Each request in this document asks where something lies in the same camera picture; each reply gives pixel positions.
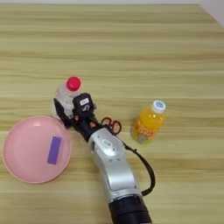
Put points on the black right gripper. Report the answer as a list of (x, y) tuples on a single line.
[(84, 125)]

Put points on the clear bottle with red cap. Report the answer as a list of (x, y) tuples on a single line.
[(67, 93)]

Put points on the purple rectangular block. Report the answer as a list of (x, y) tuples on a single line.
[(54, 150)]

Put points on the pink round plate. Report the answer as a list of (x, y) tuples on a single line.
[(29, 151)]

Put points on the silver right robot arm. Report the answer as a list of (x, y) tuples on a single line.
[(116, 169)]

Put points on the orange juice bottle white cap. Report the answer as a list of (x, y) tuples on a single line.
[(147, 124)]

